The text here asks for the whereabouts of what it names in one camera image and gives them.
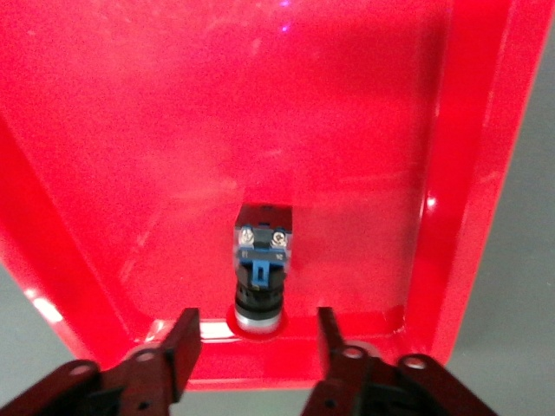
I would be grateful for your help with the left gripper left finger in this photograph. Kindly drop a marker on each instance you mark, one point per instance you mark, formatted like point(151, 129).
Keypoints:
point(143, 381)

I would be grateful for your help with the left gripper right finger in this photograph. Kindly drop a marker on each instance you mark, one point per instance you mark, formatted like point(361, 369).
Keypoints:
point(373, 385)

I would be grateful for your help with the red push button switch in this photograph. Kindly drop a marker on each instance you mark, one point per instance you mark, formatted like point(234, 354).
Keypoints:
point(262, 260)

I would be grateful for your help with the red plastic tray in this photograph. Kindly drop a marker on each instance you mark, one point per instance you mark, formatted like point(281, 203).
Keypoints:
point(260, 108)

